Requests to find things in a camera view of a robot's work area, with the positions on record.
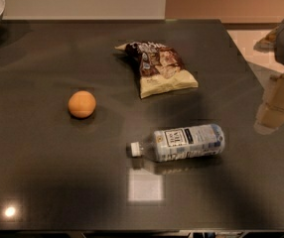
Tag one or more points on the blue label plastic bottle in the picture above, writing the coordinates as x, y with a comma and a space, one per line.
180, 143

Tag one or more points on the brown and cream chip bag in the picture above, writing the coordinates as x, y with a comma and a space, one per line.
161, 68

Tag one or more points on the orange fruit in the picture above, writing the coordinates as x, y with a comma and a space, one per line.
81, 104

